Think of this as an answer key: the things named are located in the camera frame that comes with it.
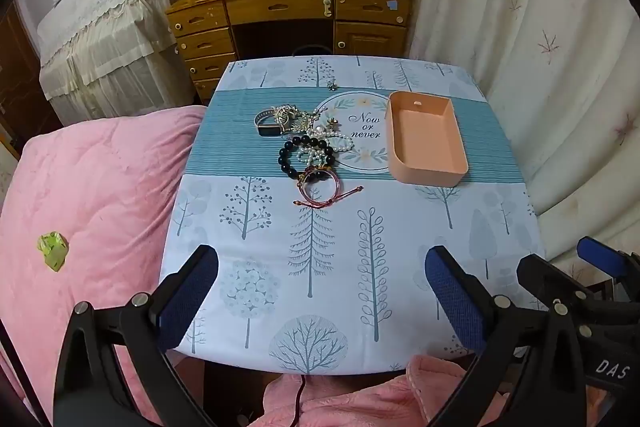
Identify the dark wooden cabinet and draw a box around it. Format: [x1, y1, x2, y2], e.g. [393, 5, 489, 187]
[0, 4, 63, 152]

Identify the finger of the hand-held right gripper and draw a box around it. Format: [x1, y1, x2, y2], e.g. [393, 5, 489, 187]
[576, 236, 640, 289]
[516, 253, 609, 309]

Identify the black bead bracelet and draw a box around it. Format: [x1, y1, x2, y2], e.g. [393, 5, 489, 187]
[278, 134, 337, 184]

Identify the pink quilted blanket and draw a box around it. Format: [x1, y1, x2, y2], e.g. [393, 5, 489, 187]
[0, 105, 208, 423]

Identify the lace covered cabinet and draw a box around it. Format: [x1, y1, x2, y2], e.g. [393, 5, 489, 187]
[37, 0, 196, 126]

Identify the gold chain necklace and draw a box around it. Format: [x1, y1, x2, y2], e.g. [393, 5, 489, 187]
[270, 104, 341, 140]

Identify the white pearl bracelet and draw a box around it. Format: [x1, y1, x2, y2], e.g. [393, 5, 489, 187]
[292, 131, 357, 168]

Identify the silver band watch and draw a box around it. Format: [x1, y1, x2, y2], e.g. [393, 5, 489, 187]
[254, 108, 281, 138]

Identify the green crumpled wrapper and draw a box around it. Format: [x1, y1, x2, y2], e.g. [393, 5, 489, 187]
[36, 232, 69, 272]

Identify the tree print tablecloth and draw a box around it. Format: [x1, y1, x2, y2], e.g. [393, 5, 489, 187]
[159, 55, 548, 377]

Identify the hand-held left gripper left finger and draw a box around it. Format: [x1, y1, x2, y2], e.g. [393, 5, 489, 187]
[52, 244, 219, 427]

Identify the pink plastic box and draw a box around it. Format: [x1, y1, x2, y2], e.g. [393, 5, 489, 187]
[386, 90, 469, 184]

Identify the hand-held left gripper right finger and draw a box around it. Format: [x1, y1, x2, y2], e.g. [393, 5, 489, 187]
[424, 245, 588, 427]

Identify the pink string bracelet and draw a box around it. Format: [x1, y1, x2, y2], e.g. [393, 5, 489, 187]
[293, 167, 365, 209]

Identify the black cable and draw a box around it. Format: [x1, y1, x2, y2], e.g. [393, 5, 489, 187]
[292, 374, 307, 427]

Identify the white leaf print curtain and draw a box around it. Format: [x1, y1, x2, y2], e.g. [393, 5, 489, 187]
[400, 0, 640, 253]

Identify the wooden desk with drawers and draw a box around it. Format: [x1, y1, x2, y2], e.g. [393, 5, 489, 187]
[165, 0, 416, 105]

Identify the pink fleece garment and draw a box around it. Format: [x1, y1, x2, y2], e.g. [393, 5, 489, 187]
[248, 354, 506, 427]

